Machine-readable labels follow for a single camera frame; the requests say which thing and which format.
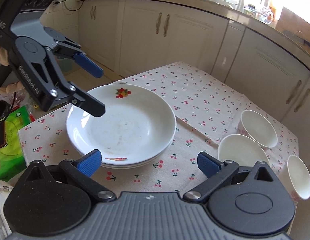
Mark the white pink flower bowl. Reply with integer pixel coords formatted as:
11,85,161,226
217,134,270,167
237,110,278,149
280,155,310,202

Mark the cherry print tablecloth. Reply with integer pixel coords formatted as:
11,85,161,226
18,61,301,205

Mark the wooden cutting board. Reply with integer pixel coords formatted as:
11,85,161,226
276,5,310,47

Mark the black container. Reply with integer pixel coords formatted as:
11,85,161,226
0,101,13,148

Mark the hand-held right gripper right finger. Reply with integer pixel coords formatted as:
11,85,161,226
183,152,274,204

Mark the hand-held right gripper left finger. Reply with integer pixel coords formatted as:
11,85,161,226
25,149,118,204

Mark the white cloth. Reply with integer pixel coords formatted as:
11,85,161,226
0,179,13,240

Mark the glass pitcher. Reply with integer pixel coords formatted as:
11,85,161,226
256,6,275,25

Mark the person's left hand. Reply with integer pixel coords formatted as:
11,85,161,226
0,42,22,94

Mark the green yellow plastic bag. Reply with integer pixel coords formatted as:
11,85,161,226
0,105,35,180

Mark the black cable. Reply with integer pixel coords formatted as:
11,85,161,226
55,0,120,12

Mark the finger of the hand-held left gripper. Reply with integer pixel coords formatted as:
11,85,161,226
44,27,103,78
30,51,105,117

